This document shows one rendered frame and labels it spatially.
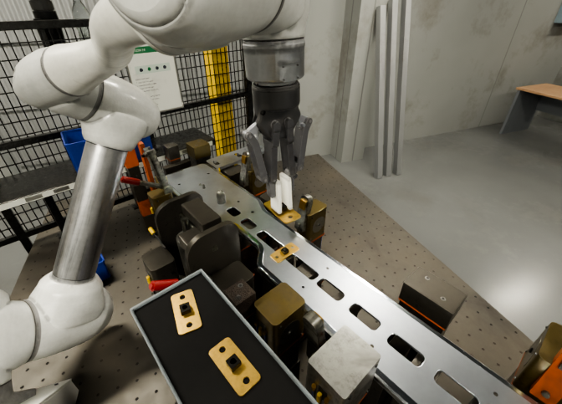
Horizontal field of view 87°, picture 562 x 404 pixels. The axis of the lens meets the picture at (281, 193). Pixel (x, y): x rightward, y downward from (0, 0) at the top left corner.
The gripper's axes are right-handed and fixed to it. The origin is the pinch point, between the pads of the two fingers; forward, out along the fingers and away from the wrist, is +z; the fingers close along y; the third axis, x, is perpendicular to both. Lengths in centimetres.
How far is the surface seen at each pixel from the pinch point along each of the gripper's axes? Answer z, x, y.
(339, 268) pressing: 30.6, 0.3, 17.4
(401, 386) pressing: 31.8, -27.9, 7.6
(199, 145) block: 20, 84, 10
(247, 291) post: 20.2, -0.7, -9.9
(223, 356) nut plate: 14.3, -14.2, -20.1
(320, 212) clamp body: 26.1, 19.1, 26.2
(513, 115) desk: 105, 128, 462
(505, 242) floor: 133, 17, 216
